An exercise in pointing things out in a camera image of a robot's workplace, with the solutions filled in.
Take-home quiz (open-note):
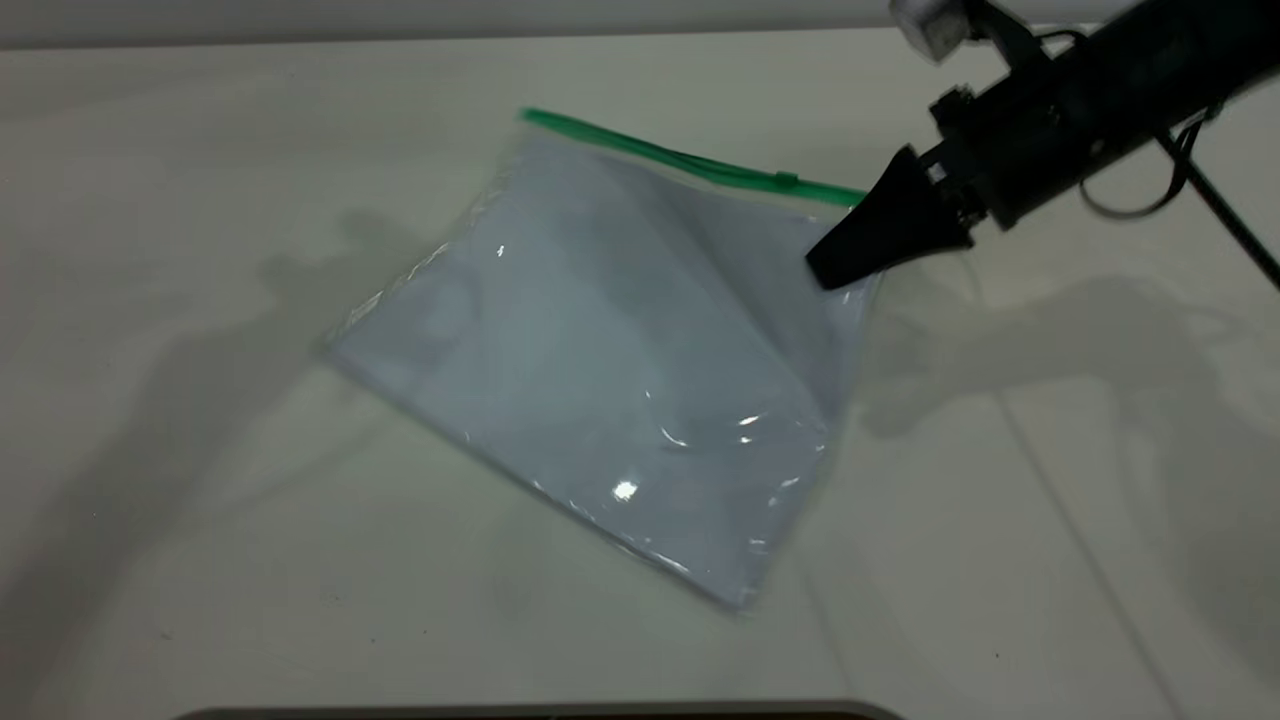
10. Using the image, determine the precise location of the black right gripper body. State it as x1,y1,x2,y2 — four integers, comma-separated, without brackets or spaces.
925,60,1101,231

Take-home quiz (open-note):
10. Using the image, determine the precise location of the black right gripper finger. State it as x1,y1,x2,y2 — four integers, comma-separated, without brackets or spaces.
805,146,941,273
808,212,974,291

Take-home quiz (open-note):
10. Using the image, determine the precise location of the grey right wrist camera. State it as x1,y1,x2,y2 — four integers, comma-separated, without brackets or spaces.
890,0,1051,73

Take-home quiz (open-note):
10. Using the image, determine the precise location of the clear zip bag green seal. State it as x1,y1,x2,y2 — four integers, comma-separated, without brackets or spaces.
320,105,886,613

